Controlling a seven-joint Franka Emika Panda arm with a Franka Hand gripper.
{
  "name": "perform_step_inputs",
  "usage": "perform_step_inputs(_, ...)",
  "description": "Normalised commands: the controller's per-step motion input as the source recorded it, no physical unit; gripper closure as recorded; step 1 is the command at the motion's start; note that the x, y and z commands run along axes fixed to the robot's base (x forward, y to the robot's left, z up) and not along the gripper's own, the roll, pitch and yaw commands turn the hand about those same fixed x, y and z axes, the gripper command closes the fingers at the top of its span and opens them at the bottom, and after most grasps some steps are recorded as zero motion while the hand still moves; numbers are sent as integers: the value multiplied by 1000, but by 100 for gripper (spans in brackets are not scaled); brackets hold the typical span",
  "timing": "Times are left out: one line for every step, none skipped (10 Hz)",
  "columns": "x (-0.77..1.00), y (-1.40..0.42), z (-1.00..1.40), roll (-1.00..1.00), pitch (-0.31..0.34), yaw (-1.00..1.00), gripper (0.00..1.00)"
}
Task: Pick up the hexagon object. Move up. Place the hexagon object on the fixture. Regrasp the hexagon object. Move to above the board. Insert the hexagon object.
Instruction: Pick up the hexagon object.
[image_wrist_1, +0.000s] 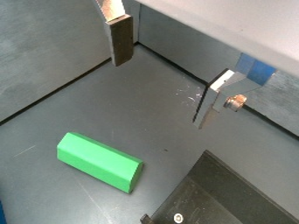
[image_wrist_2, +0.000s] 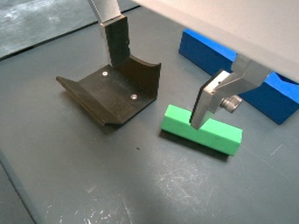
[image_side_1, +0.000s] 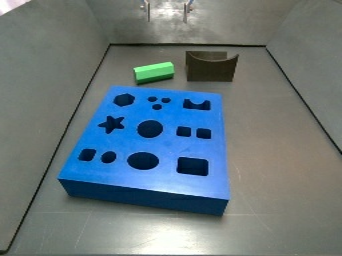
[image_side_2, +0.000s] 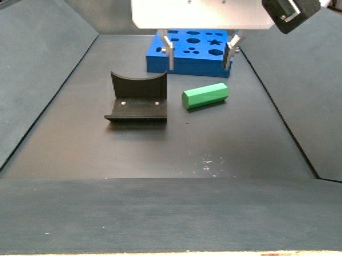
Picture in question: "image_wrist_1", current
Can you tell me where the green hexagon prism block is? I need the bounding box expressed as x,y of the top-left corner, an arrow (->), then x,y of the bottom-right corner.
57,132 -> 144,193

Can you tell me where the black curved holder stand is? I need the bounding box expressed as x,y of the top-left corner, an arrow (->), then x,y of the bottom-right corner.
140,151 -> 299,224

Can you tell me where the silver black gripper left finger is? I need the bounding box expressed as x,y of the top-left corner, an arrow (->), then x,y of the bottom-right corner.
93,0 -> 133,67

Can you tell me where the blue foam shape board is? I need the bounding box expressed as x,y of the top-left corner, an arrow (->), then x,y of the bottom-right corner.
0,201 -> 6,224

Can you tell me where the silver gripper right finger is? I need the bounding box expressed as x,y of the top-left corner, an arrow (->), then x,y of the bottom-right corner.
192,69 -> 260,129

